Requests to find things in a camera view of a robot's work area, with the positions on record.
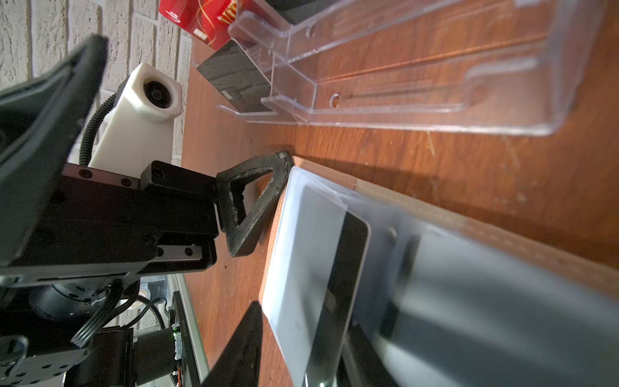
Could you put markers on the clear acrylic card display stand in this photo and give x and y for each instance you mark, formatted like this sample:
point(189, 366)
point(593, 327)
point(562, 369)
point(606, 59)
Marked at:
point(488, 67)

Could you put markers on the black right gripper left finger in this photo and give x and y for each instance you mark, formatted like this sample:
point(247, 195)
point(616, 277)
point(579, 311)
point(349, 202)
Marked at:
point(239, 364)

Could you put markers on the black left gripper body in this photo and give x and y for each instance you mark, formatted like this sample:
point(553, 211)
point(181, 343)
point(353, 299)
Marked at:
point(88, 224)

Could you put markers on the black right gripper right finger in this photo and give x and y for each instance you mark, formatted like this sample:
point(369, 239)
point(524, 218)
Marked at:
point(359, 363)

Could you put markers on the beige leather card holder wallet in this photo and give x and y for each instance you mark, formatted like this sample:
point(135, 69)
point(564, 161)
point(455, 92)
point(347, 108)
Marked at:
point(446, 300)

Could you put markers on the dark black card lower left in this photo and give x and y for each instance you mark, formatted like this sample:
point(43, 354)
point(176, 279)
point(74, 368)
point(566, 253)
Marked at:
point(237, 78)

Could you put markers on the red gold VIP card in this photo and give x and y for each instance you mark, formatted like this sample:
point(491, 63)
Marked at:
point(207, 20)

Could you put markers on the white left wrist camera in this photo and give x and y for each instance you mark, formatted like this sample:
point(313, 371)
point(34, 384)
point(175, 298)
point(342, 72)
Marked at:
point(140, 128)

